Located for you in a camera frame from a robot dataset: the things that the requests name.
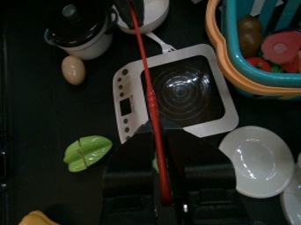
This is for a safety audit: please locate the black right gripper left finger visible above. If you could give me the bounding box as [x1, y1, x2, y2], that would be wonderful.
[100, 120, 159, 225]

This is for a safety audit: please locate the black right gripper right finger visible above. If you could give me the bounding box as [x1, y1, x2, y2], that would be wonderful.
[165, 127, 253, 225]

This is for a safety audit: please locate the red cable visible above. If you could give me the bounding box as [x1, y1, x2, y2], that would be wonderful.
[114, 0, 175, 207]

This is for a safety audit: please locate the green leafy vegetable toy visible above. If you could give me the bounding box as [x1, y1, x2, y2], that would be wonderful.
[63, 134, 114, 173]

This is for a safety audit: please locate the white bowl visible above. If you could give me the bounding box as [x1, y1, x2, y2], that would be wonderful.
[218, 125, 296, 200]

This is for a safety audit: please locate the white toy plate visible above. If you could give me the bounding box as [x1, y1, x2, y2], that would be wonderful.
[278, 152, 301, 225]

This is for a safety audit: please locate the yellow toy food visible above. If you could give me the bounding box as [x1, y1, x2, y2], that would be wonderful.
[17, 209, 62, 225]

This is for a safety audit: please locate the white toy induction stove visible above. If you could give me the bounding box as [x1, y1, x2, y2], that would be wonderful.
[111, 43, 240, 145]

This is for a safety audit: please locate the beige toy egg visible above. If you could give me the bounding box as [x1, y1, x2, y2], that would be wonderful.
[60, 54, 87, 86]

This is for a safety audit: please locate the red toy tomato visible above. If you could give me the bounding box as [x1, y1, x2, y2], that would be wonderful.
[245, 56, 273, 73]

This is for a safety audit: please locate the white toy pot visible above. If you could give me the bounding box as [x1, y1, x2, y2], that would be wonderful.
[43, 5, 119, 62]

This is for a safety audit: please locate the red toy fruit piece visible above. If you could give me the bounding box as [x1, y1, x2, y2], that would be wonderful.
[278, 54, 301, 74]

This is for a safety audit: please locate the pink toy ham slice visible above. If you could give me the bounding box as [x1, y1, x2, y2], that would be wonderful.
[260, 30, 301, 66]

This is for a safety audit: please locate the brown toy kiwi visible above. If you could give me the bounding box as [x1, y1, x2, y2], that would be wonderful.
[238, 15, 265, 59]

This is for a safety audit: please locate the black pot lid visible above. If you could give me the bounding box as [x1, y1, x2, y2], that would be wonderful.
[47, 0, 110, 47]

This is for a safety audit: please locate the white toy frying pan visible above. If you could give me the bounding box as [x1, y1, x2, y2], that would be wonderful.
[111, 0, 179, 54]

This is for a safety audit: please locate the teal basket with orange handle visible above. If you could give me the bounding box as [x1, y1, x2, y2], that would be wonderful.
[205, 0, 301, 101]

